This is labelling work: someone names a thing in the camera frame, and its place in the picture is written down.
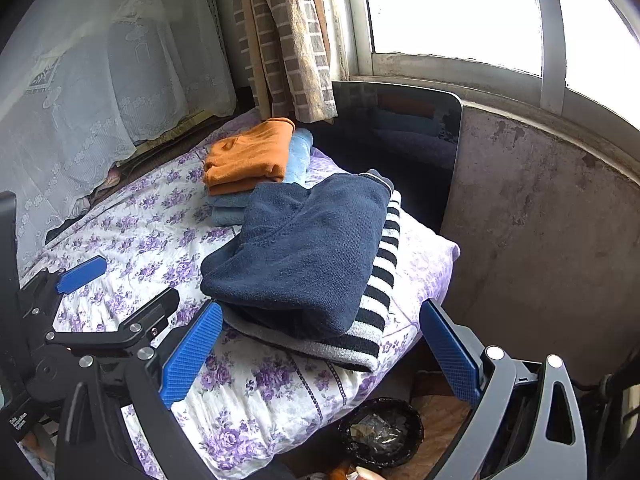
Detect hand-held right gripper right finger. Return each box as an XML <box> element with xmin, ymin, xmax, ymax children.
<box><xmin>419</xmin><ymin>297</ymin><xmax>588</xmax><ymax>480</ymax></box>

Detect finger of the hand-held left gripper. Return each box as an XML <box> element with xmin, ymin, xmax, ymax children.
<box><xmin>20</xmin><ymin>255</ymin><xmax>108</xmax><ymax>311</ymax></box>
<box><xmin>45</xmin><ymin>287</ymin><xmax>181</xmax><ymax>358</ymax></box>

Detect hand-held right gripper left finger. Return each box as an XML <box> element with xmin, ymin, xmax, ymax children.
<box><xmin>54</xmin><ymin>302</ymin><xmax>224</xmax><ymax>480</ymax></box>

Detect navy cardigan with yellow trim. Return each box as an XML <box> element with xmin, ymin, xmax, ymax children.
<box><xmin>200</xmin><ymin>170</ymin><xmax>393</xmax><ymax>338</ymax></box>

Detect purple floral bedsheet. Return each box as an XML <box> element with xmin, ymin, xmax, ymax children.
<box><xmin>20</xmin><ymin>107</ymin><xmax>461</xmax><ymax>480</ymax></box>

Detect black and white striped sweater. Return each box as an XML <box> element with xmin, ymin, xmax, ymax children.
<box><xmin>222</xmin><ymin>190</ymin><xmax>403</xmax><ymax>373</ymax></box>

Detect black bin with bag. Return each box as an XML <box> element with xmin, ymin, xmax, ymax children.
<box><xmin>337</xmin><ymin>397</ymin><xmax>426</xmax><ymax>468</ymax></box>

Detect white lace cover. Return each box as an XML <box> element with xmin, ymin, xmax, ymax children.
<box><xmin>0</xmin><ymin>0</ymin><xmax>238</xmax><ymax>266</ymax></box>

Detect orange folded garment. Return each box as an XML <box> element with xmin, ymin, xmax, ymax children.
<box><xmin>202</xmin><ymin>117</ymin><xmax>296</xmax><ymax>197</ymax></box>

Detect light blue folded garment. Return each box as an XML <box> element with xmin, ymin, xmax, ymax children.
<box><xmin>282</xmin><ymin>127</ymin><xmax>316</xmax><ymax>188</ymax></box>

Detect black glossy screen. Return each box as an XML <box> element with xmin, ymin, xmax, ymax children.
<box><xmin>300</xmin><ymin>80</ymin><xmax>463</xmax><ymax>233</ymax></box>

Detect brick pattern curtain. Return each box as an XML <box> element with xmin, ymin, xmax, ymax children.
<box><xmin>227</xmin><ymin>0</ymin><xmax>338</xmax><ymax>123</ymax></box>

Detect window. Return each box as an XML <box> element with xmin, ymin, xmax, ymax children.
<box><xmin>342</xmin><ymin>0</ymin><xmax>640</xmax><ymax>116</ymax></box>

